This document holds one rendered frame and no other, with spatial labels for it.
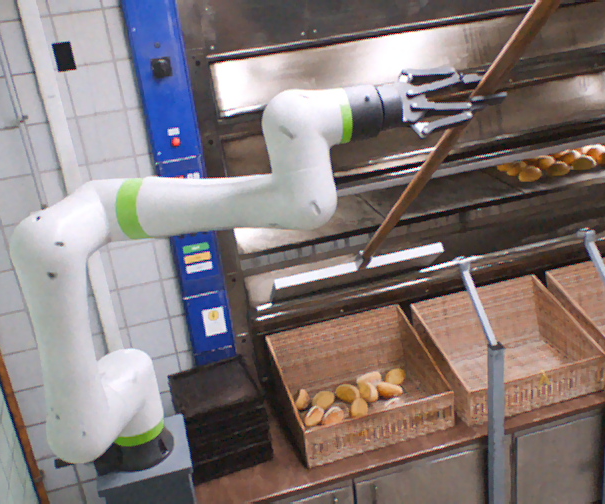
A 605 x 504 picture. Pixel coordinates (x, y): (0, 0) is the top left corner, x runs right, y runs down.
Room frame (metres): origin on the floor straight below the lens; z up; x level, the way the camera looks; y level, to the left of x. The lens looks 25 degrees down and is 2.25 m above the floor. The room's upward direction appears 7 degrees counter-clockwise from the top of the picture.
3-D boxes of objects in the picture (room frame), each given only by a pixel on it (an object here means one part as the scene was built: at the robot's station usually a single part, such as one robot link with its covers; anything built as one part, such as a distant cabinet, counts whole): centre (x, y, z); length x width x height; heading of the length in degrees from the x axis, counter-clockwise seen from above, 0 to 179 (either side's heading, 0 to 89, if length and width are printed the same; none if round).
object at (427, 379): (2.25, -0.16, 0.72); 0.56 x 0.49 x 0.28; 103
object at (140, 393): (1.35, 0.42, 1.36); 0.16 x 0.13 x 0.19; 157
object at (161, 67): (2.32, 0.35, 1.92); 0.06 x 0.04 x 0.11; 103
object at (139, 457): (1.35, 0.47, 1.23); 0.26 x 0.15 x 0.06; 102
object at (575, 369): (2.36, -0.74, 0.72); 0.56 x 0.49 x 0.28; 104
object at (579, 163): (3.17, -1.13, 1.21); 0.61 x 0.48 x 0.06; 13
